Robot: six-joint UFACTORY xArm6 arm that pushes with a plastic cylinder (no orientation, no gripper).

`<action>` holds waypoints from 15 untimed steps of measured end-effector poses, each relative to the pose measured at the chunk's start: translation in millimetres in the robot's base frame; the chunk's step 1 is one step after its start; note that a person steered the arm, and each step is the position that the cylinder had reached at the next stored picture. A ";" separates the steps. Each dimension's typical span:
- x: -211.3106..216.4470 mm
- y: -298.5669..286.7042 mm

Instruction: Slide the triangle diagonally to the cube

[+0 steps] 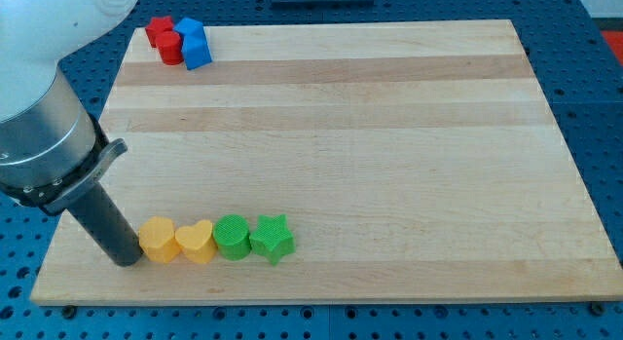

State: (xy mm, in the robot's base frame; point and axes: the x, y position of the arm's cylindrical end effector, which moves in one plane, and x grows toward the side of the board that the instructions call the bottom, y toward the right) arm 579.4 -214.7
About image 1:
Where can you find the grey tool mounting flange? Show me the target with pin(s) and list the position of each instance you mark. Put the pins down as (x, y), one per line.
(54, 198)

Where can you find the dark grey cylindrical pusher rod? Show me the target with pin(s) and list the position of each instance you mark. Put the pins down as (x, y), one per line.
(101, 218)

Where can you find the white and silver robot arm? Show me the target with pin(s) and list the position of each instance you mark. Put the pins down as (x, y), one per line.
(53, 152)

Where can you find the blue triangle block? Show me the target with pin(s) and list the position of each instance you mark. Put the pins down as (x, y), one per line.
(196, 52)

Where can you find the blue cube block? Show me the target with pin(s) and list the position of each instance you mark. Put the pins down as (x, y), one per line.
(189, 27)

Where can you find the yellow hexagon block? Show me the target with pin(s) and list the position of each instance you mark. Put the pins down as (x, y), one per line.
(157, 239)

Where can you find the yellow heart block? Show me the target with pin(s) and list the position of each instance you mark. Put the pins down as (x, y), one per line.
(196, 241)

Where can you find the green cylinder block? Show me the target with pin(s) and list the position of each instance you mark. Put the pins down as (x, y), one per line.
(231, 233)

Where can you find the green star block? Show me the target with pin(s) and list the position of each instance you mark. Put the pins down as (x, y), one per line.
(272, 238)

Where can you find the red cylinder block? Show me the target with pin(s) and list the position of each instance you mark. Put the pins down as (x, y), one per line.
(169, 45)

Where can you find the red star block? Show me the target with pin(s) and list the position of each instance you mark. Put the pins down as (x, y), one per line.
(156, 26)

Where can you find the wooden board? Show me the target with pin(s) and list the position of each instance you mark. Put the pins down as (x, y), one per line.
(416, 162)

